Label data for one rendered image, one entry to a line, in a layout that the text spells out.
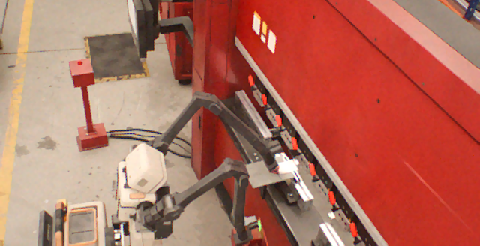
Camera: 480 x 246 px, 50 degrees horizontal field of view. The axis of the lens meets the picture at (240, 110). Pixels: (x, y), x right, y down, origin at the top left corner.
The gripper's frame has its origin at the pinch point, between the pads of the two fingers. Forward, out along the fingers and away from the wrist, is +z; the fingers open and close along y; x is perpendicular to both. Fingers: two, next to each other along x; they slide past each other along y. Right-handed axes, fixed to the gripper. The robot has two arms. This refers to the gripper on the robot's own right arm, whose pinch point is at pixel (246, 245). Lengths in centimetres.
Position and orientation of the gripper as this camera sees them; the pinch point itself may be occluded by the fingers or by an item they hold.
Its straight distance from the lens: 296.6
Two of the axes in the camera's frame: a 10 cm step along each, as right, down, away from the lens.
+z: 1.9, 7.2, 6.7
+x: -2.2, -6.3, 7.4
